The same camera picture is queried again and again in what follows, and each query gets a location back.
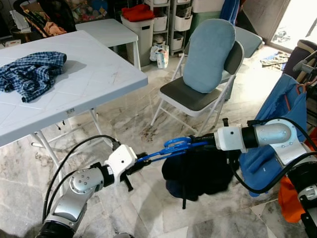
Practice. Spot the blue plastic hanger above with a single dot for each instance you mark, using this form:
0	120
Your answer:
173	145

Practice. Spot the dark navy garment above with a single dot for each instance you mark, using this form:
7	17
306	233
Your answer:
203	171

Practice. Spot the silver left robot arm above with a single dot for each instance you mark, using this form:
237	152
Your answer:
74	198

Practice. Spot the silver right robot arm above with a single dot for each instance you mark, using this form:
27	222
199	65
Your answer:
270	134

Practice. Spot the reddish clothes hanger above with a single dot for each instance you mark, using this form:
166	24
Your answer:
300	89

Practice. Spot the grey folding chair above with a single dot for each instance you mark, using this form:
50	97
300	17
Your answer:
190	96

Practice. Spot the blue t-shirt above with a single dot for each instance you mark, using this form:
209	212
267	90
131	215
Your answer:
277	109

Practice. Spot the blue-grey oval cushion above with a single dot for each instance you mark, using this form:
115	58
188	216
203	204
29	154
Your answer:
208	54

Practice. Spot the printed white plastic bag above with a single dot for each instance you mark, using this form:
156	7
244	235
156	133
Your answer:
161	57

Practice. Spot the white folding table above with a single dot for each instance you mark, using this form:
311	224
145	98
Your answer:
99	74

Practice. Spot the orange t-shirt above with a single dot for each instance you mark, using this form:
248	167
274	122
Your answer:
292	203

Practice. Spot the white trash bin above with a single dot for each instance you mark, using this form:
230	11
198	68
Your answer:
141	42

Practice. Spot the shelf rack with white baskets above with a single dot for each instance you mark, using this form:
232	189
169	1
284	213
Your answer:
183	22

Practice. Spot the dark brown armchair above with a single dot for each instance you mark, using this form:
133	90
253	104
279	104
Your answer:
297	49

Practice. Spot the blue hanging cloth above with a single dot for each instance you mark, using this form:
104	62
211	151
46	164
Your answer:
230	11

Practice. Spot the small white table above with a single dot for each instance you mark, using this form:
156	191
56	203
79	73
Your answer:
106	30

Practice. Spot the white plastic storage box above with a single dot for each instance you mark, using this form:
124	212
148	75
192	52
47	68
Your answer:
208	5

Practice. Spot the blue plaid shirt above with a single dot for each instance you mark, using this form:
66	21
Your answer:
29	74

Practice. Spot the black baby stroller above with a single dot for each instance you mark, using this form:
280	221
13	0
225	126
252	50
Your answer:
54	12

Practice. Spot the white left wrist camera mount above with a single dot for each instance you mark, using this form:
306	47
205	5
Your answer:
121	161

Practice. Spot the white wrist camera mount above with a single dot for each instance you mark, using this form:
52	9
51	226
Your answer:
230	139
121	161

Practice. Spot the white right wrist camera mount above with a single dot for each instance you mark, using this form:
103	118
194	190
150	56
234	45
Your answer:
230	139

